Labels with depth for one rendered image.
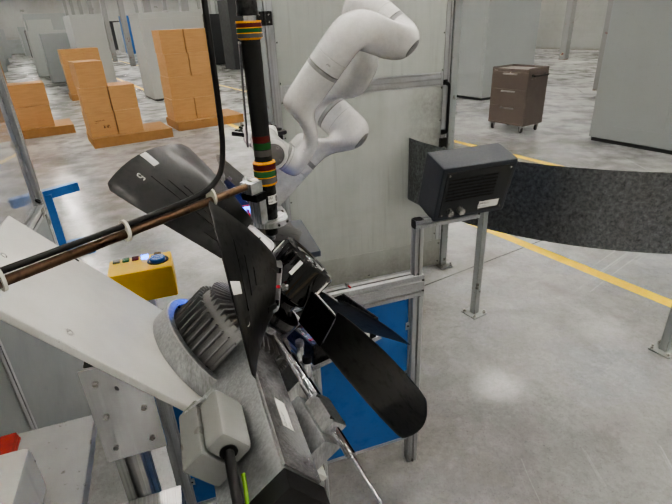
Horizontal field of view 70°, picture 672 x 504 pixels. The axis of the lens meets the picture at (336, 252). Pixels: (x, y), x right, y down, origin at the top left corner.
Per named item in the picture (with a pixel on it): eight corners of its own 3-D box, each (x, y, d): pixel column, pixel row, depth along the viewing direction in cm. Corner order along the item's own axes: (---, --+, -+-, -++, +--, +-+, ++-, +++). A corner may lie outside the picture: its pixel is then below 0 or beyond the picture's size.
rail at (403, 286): (141, 360, 137) (135, 337, 134) (142, 352, 141) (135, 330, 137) (423, 295, 163) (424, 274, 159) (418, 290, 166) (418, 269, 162)
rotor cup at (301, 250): (291, 317, 102) (333, 273, 101) (293, 343, 87) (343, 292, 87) (239, 271, 98) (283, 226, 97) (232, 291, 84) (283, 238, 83)
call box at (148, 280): (116, 312, 126) (106, 276, 121) (118, 294, 134) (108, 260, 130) (179, 299, 130) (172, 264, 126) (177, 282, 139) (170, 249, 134)
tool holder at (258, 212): (264, 236, 91) (258, 186, 87) (238, 228, 95) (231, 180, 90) (295, 220, 97) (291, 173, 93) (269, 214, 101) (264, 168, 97)
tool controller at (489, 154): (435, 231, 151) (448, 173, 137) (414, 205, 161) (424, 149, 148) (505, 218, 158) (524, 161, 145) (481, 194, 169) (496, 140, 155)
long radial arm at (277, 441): (199, 382, 84) (244, 336, 83) (231, 400, 88) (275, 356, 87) (220, 531, 59) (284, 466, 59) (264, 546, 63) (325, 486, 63)
